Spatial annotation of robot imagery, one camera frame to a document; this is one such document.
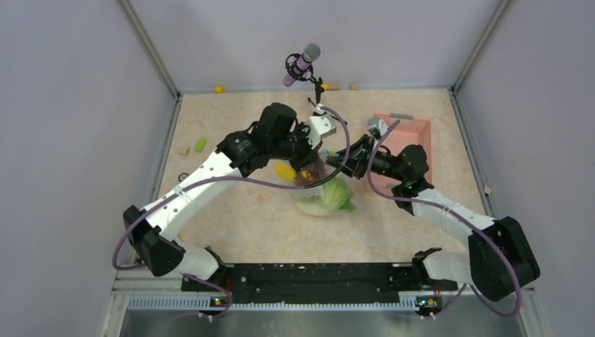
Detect pink plastic perforated basket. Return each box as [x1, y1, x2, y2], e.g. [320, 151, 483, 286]
[373, 113, 432, 183]

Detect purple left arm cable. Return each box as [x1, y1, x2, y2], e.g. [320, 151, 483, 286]
[112, 105, 352, 322]

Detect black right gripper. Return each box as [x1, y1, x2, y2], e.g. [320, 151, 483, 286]
[327, 134, 407, 182]

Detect green cabbage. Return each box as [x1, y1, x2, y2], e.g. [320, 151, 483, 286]
[291, 177, 357, 216]

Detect wooden peg at wall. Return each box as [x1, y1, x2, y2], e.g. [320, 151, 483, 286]
[321, 83, 341, 91]

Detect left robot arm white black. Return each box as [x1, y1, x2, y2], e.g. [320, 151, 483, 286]
[123, 103, 336, 290]

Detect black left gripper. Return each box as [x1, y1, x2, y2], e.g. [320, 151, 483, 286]
[270, 121, 323, 173]

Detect clear zip bag blue zipper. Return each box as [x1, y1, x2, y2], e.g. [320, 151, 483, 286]
[274, 150, 357, 216]

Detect red apple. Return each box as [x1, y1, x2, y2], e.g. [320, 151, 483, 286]
[301, 159, 327, 184]

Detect grey purple microphone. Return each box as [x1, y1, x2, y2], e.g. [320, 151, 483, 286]
[282, 43, 321, 88]

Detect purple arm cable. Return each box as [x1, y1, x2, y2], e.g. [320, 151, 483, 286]
[112, 105, 352, 322]
[366, 119, 523, 319]

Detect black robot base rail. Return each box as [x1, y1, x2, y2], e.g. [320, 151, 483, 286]
[209, 263, 459, 305]

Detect small wooden cube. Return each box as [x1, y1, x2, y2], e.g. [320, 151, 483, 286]
[178, 146, 190, 157]

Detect green toy block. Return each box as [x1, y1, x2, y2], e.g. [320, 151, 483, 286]
[194, 137, 207, 152]

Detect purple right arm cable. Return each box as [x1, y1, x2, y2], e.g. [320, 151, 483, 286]
[366, 119, 523, 319]

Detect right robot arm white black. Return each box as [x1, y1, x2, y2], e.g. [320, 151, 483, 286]
[326, 136, 541, 301]

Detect yellow lemon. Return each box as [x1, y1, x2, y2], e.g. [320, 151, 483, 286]
[274, 161, 297, 182]

